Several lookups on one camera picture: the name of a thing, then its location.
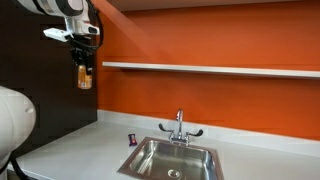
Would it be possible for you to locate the orange soda can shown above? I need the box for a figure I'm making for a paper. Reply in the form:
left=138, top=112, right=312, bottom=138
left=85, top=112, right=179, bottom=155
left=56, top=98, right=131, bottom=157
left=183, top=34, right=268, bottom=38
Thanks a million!
left=77, top=64, right=94, bottom=90

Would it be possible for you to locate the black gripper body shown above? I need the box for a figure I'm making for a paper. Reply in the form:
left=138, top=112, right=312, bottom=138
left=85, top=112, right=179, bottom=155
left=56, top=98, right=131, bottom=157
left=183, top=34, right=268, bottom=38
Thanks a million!
left=69, top=39, right=95, bottom=68

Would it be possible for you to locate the chrome faucet with black handles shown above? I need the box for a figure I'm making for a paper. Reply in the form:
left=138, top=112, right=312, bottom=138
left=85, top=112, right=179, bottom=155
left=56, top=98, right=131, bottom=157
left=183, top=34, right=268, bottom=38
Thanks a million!
left=158, top=108, right=205, bottom=147

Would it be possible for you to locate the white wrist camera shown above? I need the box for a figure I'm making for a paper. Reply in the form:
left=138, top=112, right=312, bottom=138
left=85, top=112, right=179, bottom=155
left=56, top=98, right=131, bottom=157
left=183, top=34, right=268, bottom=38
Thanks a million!
left=42, top=20, right=101, bottom=43

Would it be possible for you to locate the white wall shelf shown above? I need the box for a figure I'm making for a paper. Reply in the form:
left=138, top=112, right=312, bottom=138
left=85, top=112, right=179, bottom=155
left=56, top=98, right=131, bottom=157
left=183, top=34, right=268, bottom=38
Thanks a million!
left=101, top=61, right=320, bottom=80

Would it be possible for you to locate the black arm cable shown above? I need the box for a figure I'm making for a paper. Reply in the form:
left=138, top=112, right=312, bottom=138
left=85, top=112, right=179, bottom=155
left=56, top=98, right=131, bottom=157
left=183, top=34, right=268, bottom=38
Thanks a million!
left=75, top=0, right=105, bottom=52

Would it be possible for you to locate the stainless steel sink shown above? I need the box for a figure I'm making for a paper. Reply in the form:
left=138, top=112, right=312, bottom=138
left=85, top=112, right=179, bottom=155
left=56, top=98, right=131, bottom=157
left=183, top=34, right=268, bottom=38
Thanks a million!
left=116, top=136, right=225, bottom=180

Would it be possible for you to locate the overhead wall cabinet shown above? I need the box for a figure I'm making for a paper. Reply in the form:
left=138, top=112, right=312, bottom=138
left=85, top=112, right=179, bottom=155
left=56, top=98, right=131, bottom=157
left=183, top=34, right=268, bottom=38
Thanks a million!
left=106, top=0, right=320, bottom=13

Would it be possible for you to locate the purple snack wrapper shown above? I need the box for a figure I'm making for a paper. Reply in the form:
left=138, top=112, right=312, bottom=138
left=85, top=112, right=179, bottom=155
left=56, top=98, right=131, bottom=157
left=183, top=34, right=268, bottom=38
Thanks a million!
left=127, top=133, right=139, bottom=148

